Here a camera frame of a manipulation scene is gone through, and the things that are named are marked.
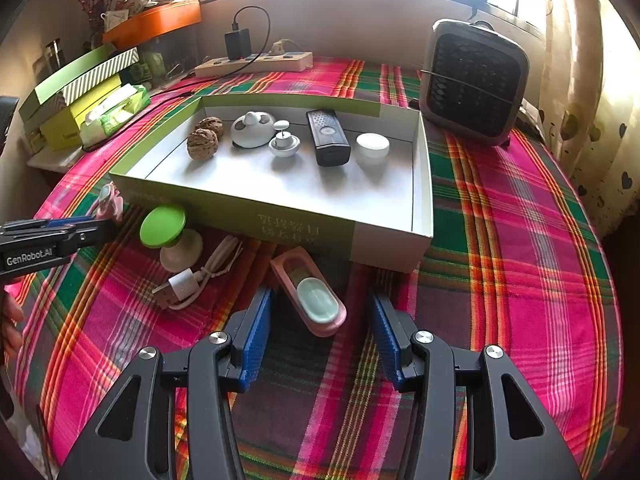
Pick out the green tissue pack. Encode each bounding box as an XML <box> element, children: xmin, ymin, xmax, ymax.
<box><xmin>79</xmin><ymin>84</ymin><xmax>152</xmax><ymax>147</ymax></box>

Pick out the small pink clip item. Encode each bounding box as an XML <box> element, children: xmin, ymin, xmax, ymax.
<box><xmin>96</xmin><ymin>184</ymin><xmax>125</xmax><ymax>221</ymax></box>

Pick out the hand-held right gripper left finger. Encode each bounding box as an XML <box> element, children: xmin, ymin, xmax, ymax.
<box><xmin>57</xmin><ymin>287</ymin><xmax>275</xmax><ymax>480</ymax></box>

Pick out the brown walnut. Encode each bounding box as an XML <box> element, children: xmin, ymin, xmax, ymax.
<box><xmin>186</xmin><ymin>129</ymin><xmax>220</xmax><ymax>162</ymax></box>
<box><xmin>196</xmin><ymin>116</ymin><xmax>224</xmax><ymax>138</ymax></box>

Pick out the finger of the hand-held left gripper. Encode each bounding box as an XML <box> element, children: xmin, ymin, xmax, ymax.
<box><xmin>0</xmin><ymin>215</ymin><xmax>118</xmax><ymax>249</ymax></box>

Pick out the small white pump bottle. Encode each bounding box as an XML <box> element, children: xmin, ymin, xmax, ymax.
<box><xmin>268</xmin><ymin>120</ymin><xmax>301</xmax><ymax>159</ymax></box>

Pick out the yellow-green box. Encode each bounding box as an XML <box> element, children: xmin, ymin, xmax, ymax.
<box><xmin>39</xmin><ymin>74</ymin><xmax>123</xmax><ymax>151</ymax></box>

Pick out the black charger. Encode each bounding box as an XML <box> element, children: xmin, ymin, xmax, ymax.
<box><xmin>224</xmin><ymin>30</ymin><xmax>252</xmax><ymax>60</ymax></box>

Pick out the white round jar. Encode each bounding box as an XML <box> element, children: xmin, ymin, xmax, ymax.
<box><xmin>355</xmin><ymin>132</ymin><xmax>391</xmax><ymax>166</ymax></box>

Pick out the grey black heater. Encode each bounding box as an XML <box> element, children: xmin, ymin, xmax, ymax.
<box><xmin>417</xmin><ymin>19</ymin><xmax>530</xmax><ymax>147</ymax></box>

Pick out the striped box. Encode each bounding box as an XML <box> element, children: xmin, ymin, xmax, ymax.
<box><xmin>21</xmin><ymin>47</ymin><xmax>140</xmax><ymax>116</ymax></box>

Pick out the white usb cable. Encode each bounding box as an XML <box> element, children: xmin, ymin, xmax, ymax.
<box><xmin>151</xmin><ymin>235</ymin><xmax>244</xmax><ymax>311</ymax></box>

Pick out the green cardboard box tray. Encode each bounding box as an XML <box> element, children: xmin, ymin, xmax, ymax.
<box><xmin>109</xmin><ymin>92</ymin><xmax>435</xmax><ymax>273</ymax></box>

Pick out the heart print curtain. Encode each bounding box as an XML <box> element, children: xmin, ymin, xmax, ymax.
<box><xmin>542</xmin><ymin>0</ymin><xmax>640</xmax><ymax>236</ymax></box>

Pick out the green glass jar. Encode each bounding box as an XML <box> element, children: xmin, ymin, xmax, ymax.
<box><xmin>140</xmin><ymin>42</ymin><xmax>171</xmax><ymax>86</ymax></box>

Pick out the green capped white knob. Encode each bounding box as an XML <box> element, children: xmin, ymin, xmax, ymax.
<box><xmin>139</xmin><ymin>205</ymin><xmax>204</xmax><ymax>273</ymax></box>

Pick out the person's left hand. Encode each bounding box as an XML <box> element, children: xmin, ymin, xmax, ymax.
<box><xmin>0</xmin><ymin>290</ymin><xmax>25</xmax><ymax>361</ymax></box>

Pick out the plaid tablecloth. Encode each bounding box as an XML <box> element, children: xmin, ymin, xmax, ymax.
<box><xmin>5</xmin><ymin>55</ymin><xmax>623</xmax><ymax>480</ymax></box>

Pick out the green box lid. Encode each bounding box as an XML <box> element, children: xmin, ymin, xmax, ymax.
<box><xmin>19</xmin><ymin>44</ymin><xmax>117</xmax><ymax>111</ymax></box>

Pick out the orange box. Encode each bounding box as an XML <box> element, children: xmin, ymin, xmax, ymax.
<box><xmin>102</xmin><ymin>0</ymin><xmax>202</xmax><ymax>46</ymax></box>

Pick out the black rectangular device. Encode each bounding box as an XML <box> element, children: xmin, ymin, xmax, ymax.
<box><xmin>306</xmin><ymin>109</ymin><xmax>352</xmax><ymax>167</ymax></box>

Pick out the white board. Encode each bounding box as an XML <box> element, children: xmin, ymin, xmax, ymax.
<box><xmin>27</xmin><ymin>147</ymin><xmax>83</xmax><ymax>171</ymax></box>

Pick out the white round gadget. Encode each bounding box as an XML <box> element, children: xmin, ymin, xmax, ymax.
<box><xmin>231</xmin><ymin>111</ymin><xmax>277</xmax><ymax>150</ymax></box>

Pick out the pink oval case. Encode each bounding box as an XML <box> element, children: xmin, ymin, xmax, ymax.
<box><xmin>270</xmin><ymin>252</ymin><xmax>348</xmax><ymax>338</ymax></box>

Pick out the beige power strip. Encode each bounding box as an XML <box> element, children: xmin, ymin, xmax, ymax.
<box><xmin>194</xmin><ymin>51</ymin><xmax>314</xmax><ymax>79</ymax></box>

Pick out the black cable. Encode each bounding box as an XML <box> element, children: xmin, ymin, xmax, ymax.
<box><xmin>82</xmin><ymin>6</ymin><xmax>272</xmax><ymax>151</ymax></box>

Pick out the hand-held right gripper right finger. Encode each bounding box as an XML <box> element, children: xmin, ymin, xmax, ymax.
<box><xmin>369</xmin><ymin>292</ymin><xmax>583</xmax><ymax>480</ymax></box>

